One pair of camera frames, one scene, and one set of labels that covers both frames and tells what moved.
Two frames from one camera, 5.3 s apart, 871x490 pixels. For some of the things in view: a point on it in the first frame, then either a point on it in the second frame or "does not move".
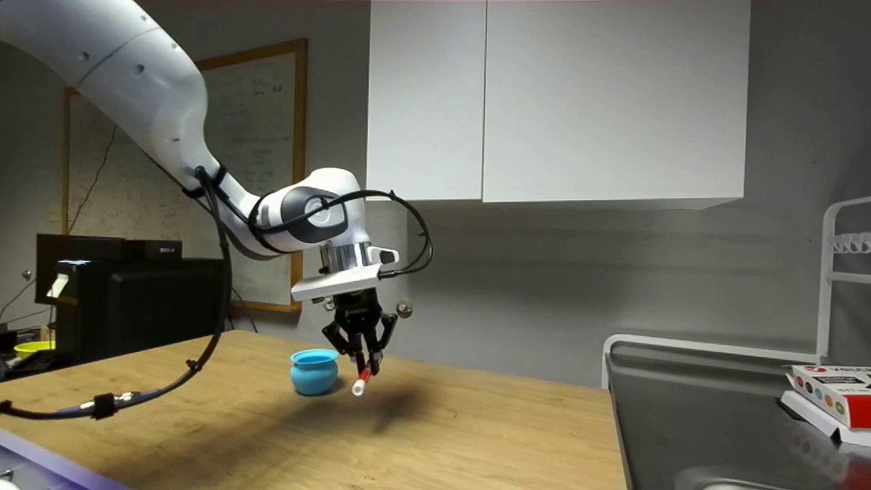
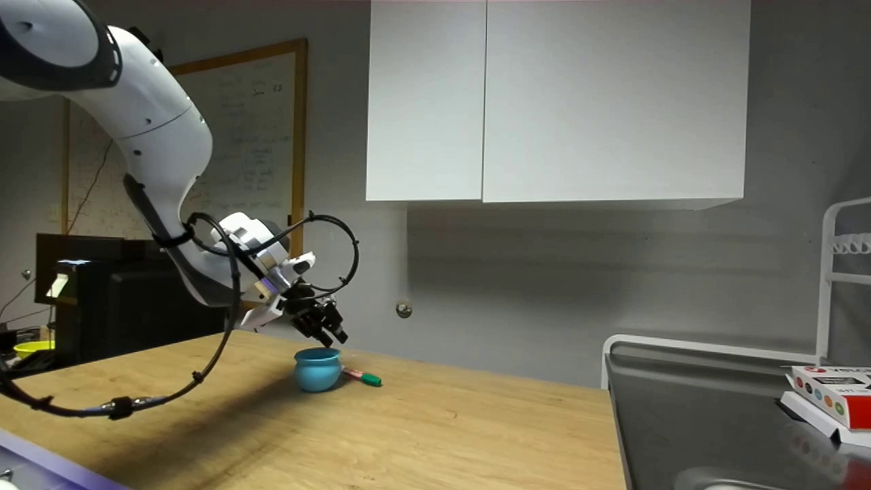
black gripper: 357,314 -> 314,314
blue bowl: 314,371 does not move
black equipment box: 118,288 does not move
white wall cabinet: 558,101 does not move
